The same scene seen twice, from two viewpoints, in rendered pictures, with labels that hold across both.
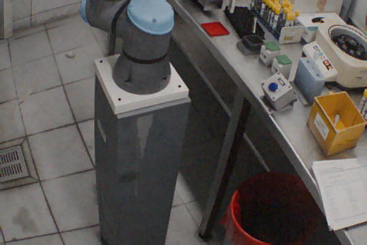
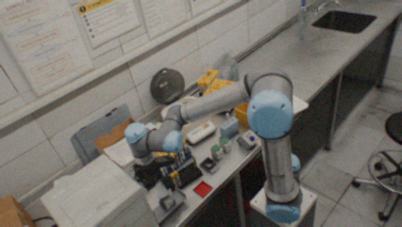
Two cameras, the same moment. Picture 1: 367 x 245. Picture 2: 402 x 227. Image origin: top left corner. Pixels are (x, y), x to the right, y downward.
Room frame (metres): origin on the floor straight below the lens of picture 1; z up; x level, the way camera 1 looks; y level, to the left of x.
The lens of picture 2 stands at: (1.39, 0.84, 2.01)
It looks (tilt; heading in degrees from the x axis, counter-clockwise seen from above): 37 degrees down; 263
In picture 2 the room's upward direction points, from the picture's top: 11 degrees counter-clockwise
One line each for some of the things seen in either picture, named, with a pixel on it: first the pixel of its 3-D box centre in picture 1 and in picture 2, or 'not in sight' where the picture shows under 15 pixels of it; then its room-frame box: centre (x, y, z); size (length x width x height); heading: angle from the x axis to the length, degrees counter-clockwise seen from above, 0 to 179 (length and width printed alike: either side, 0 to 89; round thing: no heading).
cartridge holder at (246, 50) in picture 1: (253, 44); (209, 164); (1.28, -0.17, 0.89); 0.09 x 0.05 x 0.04; 122
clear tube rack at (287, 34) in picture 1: (274, 18); (171, 160); (1.46, -0.25, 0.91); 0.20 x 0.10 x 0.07; 32
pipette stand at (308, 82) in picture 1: (309, 81); (229, 129); (1.12, -0.34, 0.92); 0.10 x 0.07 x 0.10; 27
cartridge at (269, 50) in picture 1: (269, 54); (217, 152); (1.23, -0.22, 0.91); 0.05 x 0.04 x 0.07; 122
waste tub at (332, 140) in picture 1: (337, 123); (251, 113); (0.96, -0.42, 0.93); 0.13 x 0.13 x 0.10; 28
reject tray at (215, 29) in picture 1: (215, 29); (202, 188); (1.34, -0.05, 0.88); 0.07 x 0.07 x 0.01; 32
